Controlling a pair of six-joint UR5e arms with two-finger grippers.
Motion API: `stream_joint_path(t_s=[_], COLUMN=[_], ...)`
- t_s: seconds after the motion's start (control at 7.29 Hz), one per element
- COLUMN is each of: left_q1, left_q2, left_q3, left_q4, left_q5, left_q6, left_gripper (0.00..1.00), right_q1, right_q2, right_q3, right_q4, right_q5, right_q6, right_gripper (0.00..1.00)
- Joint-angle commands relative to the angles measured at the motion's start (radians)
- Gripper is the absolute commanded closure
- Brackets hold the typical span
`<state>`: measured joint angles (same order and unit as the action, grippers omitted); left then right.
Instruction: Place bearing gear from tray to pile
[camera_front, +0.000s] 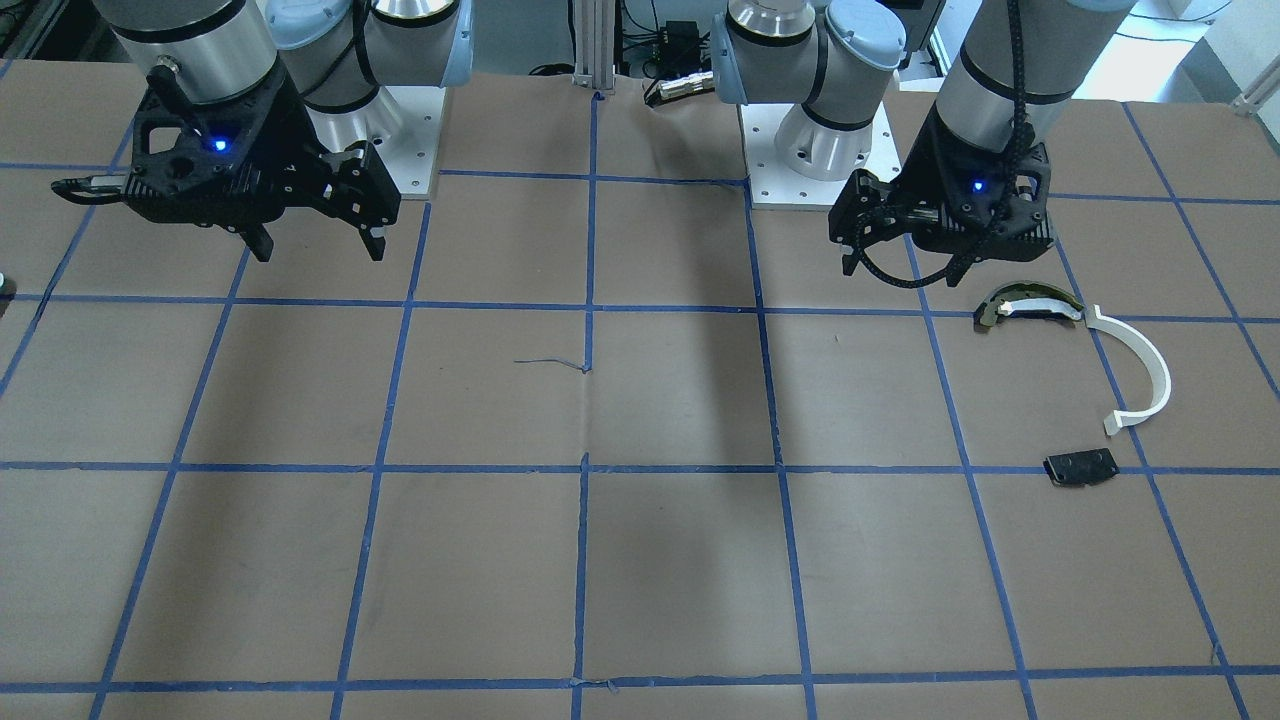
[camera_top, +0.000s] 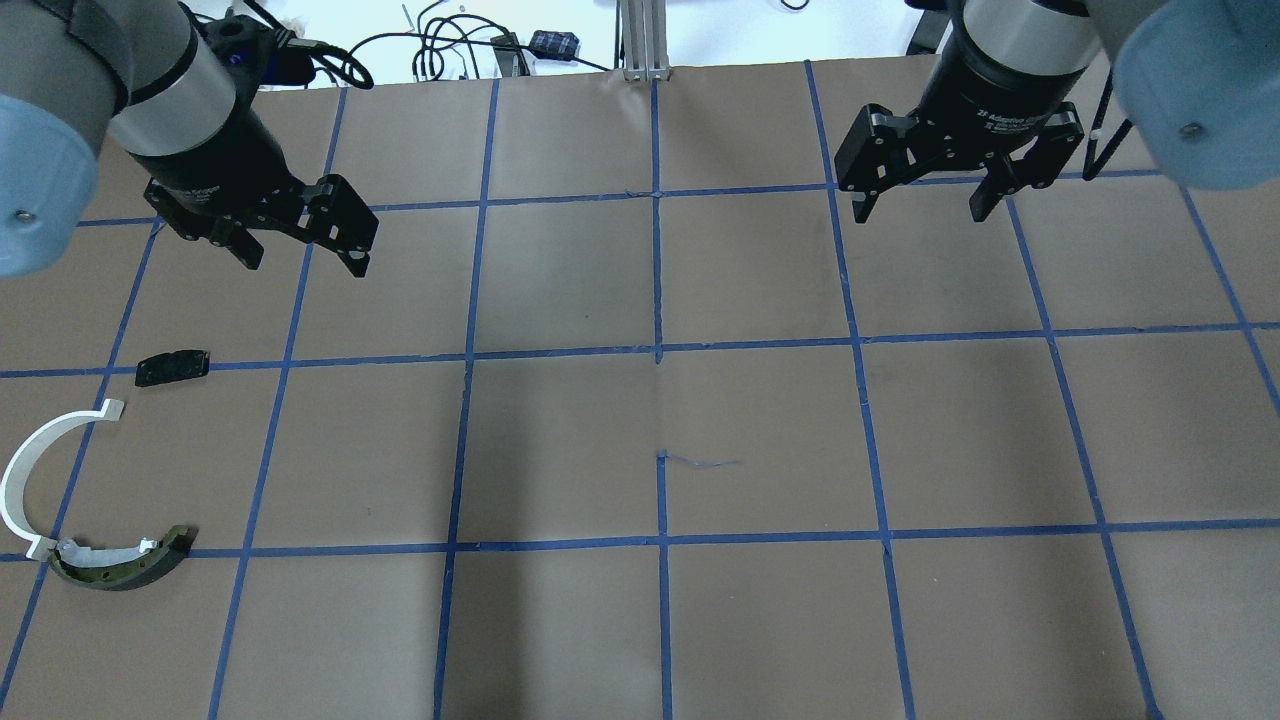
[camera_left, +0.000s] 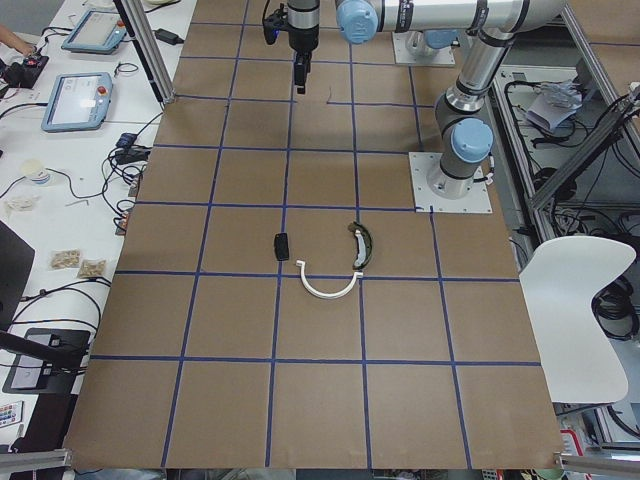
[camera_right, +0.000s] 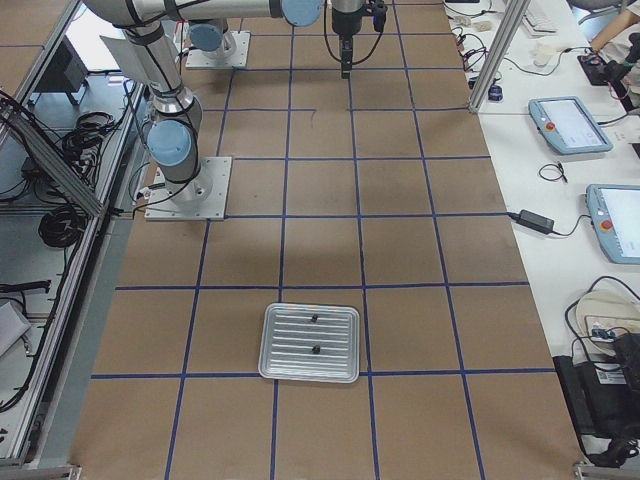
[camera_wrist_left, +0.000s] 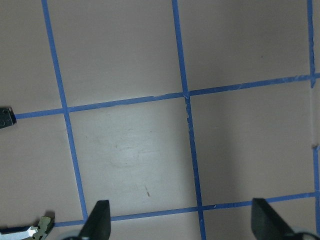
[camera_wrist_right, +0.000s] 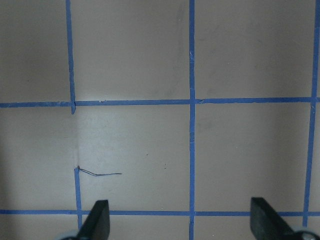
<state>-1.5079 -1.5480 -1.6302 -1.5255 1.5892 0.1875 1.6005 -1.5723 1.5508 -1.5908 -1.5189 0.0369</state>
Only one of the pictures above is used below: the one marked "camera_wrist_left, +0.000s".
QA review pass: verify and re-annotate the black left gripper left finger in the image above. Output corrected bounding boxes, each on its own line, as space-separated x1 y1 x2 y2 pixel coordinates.
78 200 111 240

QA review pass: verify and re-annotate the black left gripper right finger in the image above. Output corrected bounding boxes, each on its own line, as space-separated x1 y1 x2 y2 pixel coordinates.
251 198 304 240

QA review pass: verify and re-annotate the black flat plastic plate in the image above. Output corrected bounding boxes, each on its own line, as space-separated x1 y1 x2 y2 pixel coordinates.
0 107 17 129

